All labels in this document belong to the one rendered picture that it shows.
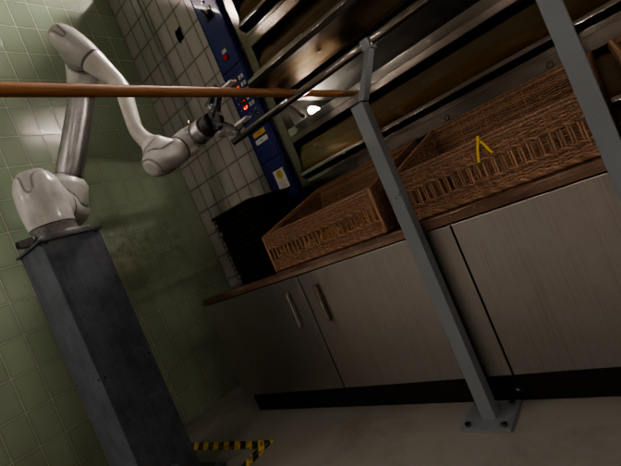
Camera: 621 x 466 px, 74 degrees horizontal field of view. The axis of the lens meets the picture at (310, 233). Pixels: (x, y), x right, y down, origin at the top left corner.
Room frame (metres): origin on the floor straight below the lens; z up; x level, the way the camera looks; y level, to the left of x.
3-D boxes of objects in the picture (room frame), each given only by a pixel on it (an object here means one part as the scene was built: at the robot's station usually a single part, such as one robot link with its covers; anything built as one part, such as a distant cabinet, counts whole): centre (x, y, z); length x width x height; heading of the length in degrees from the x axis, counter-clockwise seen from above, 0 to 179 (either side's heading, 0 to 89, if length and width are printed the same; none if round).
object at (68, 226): (1.47, 0.86, 1.03); 0.22 x 0.18 x 0.06; 145
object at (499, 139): (1.25, -0.64, 0.72); 0.56 x 0.49 x 0.28; 50
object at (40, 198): (1.50, 0.85, 1.17); 0.18 x 0.16 x 0.22; 12
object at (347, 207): (1.64, -0.17, 0.72); 0.56 x 0.49 x 0.28; 48
